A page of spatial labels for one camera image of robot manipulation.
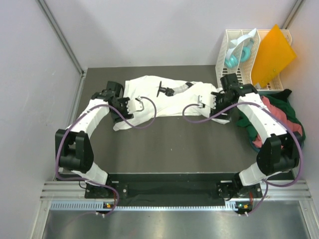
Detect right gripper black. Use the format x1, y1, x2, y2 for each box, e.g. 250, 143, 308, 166
209, 93, 234, 121

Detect white printed t shirt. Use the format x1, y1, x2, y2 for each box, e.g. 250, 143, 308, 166
124, 75, 221, 126

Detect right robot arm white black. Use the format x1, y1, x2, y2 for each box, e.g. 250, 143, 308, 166
210, 73, 302, 197

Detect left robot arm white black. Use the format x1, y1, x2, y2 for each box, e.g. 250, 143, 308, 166
55, 81, 144, 199

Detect teal white headphones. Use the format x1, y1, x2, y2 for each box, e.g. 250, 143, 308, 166
224, 28, 257, 69

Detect green t shirt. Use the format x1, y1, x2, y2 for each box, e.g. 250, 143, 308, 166
236, 89, 306, 149

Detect orange plastic folder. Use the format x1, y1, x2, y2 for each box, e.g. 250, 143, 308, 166
251, 24, 297, 88

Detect pink t shirt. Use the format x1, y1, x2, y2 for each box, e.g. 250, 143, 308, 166
245, 94, 306, 146

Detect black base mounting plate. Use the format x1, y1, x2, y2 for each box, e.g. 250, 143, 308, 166
84, 173, 262, 200

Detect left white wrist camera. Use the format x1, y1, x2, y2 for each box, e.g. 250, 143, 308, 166
127, 97, 145, 114

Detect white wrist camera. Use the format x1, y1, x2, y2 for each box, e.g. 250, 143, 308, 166
127, 97, 145, 114
198, 94, 216, 118

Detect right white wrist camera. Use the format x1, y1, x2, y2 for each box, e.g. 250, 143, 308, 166
198, 94, 216, 118

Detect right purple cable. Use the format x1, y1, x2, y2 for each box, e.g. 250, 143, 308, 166
182, 102, 305, 217

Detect purple cable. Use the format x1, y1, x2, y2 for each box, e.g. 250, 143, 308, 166
54, 96, 158, 219
182, 102, 305, 217

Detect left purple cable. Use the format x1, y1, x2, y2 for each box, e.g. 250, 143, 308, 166
54, 96, 158, 219

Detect aluminium frame rail front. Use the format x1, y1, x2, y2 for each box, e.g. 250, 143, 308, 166
40, 181, 311, 204

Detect aluminium corner post left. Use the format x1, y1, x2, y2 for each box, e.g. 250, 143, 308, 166
35, 0, 85, 76

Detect aluminium corner post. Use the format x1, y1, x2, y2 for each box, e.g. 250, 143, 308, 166
35, 0, 85, 76
281, 0, 306, 29

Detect grey slotted cable duct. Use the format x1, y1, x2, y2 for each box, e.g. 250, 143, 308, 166
50, 201, 252, 212

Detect aluminium corner post right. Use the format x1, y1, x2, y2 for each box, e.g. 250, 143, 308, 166
281, 0, 306, 29

